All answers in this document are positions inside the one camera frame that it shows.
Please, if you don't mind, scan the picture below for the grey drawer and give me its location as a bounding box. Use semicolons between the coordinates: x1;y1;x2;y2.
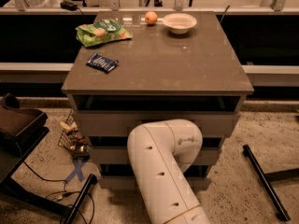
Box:
98;175;211;190
88;147;221;166
73;111;240;137

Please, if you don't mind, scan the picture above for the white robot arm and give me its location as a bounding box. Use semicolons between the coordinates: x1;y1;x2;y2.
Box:
127;119;211;224

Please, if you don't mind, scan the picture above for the grey drawer cabinet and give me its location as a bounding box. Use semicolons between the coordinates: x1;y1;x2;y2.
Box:
62;11;253;178

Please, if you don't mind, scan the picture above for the blue snack packet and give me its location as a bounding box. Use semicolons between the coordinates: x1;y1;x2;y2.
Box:
86;53;119;73

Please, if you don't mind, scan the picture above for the white bowl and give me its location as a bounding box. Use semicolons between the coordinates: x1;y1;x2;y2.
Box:
163;13;197;35

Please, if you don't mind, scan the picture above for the orange fruit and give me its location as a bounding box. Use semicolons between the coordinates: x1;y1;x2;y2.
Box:
145;11;158;25

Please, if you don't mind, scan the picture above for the green snack bag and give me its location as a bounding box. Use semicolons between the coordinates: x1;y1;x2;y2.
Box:
76;19;133;48

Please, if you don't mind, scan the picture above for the blue tape cross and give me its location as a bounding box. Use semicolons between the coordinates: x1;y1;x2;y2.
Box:
65;159;88;183

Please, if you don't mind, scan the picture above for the black power adapter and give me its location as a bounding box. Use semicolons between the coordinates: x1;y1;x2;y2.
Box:
60;1;78;11

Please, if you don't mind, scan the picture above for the black stand left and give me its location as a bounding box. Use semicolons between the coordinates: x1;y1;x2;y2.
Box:
0;94;97;224

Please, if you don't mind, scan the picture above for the black stand leg right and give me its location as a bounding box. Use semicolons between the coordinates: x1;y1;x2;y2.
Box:
243;145;299;222

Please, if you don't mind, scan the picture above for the wire basket with items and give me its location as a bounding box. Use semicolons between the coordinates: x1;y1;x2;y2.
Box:
58;112;90;160

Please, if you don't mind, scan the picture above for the black floor cable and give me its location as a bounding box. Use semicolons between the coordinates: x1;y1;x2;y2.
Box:
21;161;95;224

